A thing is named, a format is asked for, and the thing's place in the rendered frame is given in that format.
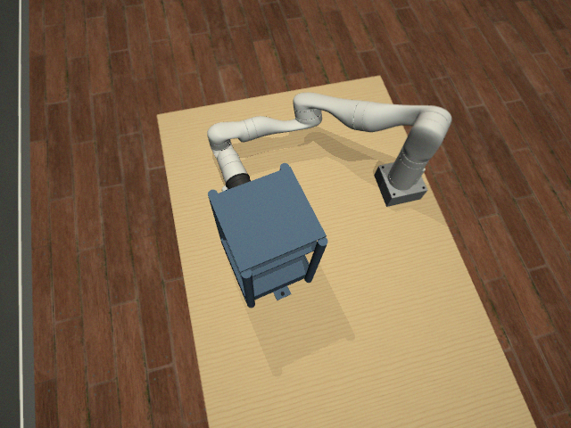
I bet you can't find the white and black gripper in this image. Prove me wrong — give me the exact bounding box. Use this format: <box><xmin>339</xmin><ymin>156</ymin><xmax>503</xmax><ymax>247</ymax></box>
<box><xmin>221</xmin><ymin>161</ymin><xmax>251</xmax><ymax>192</ymax></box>

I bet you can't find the blue shelving unit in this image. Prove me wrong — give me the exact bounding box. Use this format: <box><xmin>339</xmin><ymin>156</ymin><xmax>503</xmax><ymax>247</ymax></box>
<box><xmin>208</xmin><ymin>163</ymin><xmax>328</xmax><ymax>308</ymax></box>

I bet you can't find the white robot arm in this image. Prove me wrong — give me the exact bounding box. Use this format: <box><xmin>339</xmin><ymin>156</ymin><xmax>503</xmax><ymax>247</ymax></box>
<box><xmin>207</xmin><ymin>93</ymin><xmax>451</xmax><ymax>191</ymax></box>

